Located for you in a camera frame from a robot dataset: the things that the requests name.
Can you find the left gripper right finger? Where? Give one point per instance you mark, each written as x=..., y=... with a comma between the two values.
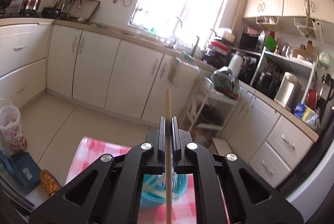
x=227, y=190

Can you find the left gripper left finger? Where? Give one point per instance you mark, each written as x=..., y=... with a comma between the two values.
x=109, y=189

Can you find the wooden chopstick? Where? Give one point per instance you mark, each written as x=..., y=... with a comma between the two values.
x=168, y=156
x=156, y=185

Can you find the cream kitchen base cabinets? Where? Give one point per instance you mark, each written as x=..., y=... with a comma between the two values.
x=127, y=78

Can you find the teal perforated plastic basket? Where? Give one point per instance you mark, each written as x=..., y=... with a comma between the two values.
x=149, y=201

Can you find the white board on floor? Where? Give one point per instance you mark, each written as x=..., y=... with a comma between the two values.
x=221, y=146

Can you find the pink checkered tablecloth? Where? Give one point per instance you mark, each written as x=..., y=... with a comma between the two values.
x=183, y=210

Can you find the blue cardboard box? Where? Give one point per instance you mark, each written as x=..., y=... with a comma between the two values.
x=24, y=171

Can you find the white trolley shelf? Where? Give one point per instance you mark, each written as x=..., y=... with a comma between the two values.
x=207, y=109

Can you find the floral lined trash bin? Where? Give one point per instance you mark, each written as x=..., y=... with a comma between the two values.
x=11, y=127

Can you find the bag of green vegetables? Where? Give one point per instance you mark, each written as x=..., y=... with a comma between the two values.
x=226, y=82

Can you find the white thermos jug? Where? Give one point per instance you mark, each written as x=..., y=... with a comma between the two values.
x=236, y=63

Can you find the black frying pan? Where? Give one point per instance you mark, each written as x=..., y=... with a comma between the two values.
x=51, y=13

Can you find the metal kettle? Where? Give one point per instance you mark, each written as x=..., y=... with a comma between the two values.
x=29, y=7

